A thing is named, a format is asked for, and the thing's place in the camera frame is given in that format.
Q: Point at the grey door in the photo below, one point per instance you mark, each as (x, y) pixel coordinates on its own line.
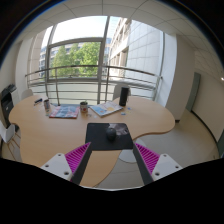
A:
(193, 91)
(220, 141)

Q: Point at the metal railing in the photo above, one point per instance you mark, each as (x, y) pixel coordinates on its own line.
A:
(56, 86)

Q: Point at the black mouse pad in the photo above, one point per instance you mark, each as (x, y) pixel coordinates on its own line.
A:
(96, 136)

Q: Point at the black printer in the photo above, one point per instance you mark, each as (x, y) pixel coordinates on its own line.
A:
(7, 101)

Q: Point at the black cylinder speaker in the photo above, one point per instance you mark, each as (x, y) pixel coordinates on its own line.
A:
(123, 96)

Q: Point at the green tree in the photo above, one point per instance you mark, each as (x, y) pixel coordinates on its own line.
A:
(78, 56)

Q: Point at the light blue picture book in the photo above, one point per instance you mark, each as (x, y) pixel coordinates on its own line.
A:
(106, 108)

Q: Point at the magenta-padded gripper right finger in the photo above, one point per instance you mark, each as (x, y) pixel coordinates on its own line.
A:
(165, 165)

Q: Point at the white mug with plant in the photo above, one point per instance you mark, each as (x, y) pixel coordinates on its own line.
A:
(84, 107)

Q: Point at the printed cup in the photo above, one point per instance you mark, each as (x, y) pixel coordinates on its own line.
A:
(46, 104)

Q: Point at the white round table base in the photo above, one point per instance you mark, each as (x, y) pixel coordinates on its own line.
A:
(128, 156)

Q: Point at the black computer mouse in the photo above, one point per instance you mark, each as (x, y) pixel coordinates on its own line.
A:
(111, 134)

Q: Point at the red magazine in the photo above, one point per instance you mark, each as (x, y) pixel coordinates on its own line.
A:
(65, 112)

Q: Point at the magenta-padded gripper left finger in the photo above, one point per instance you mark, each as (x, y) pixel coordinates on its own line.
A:
(60, 165)

